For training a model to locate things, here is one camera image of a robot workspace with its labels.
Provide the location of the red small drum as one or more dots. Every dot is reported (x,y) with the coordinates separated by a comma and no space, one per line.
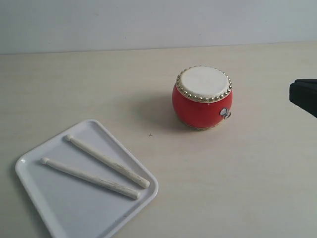
(202,97)

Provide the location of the white plastic tray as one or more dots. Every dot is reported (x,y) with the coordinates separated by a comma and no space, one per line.
(84,183)

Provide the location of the white drumstick one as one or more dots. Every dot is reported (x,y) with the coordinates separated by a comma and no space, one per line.
(144,183)
(107,184)

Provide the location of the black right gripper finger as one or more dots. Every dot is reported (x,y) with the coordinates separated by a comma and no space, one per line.
(303,93)

